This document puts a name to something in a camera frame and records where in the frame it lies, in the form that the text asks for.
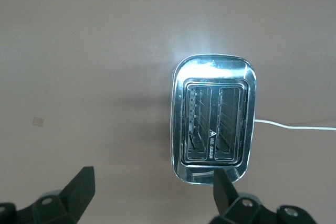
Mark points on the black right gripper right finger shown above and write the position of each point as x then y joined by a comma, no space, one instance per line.
225,197

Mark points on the silver two-slot toaster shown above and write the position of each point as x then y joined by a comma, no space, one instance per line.
183,77

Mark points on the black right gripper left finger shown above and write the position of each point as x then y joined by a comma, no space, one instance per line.
76,195

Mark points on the small square tape mark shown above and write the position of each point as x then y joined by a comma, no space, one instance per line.
38,121

